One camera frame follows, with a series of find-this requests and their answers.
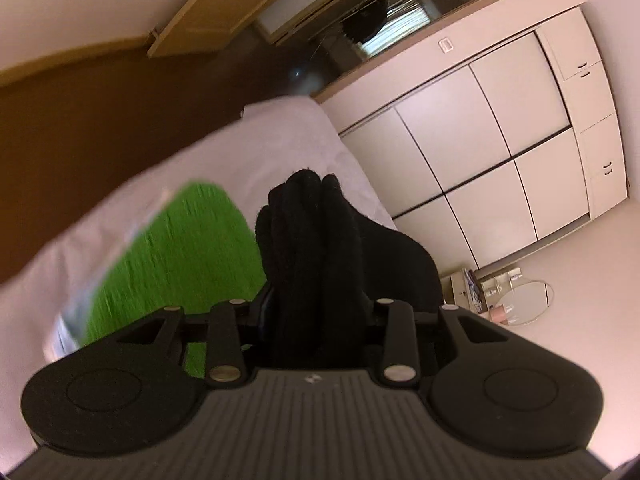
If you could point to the white dressing table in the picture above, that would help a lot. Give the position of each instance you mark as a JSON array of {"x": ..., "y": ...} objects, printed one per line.
[{"x": 472, "y": 290}]

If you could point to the bed with white duvet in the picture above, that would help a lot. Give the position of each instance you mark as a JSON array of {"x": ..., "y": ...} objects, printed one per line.
[{"x": 280, "y": 140}]

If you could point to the black knit buttoned skirt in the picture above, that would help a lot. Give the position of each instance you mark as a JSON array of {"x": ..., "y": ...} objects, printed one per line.
[{"x": 320, "y": 260}]

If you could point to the white built-in wardrobe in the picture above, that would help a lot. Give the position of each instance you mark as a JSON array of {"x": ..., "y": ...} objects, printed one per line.
[{"x": 490, "y": 130}]

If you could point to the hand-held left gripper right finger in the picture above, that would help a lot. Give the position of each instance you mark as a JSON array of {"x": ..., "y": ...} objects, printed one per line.
[{"x": 400, "y": 340}]

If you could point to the white wall switch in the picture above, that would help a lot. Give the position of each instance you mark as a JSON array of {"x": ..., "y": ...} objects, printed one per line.
[{"x": 445, "y": 45}]

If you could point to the round table mirror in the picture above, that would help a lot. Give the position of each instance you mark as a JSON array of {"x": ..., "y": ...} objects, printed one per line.
[{"x": 525, "y": 305}]

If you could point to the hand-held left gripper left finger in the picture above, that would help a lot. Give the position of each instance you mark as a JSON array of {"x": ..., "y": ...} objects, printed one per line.
[{"x": 224, "y": 340}]

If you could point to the green knit folded garment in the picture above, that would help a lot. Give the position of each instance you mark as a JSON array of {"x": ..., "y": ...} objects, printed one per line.
[{"x": 200, "y": 250}]

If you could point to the light blue folded garment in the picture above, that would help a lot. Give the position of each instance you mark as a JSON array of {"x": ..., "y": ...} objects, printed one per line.
[{"x": 107, "y": 285}]

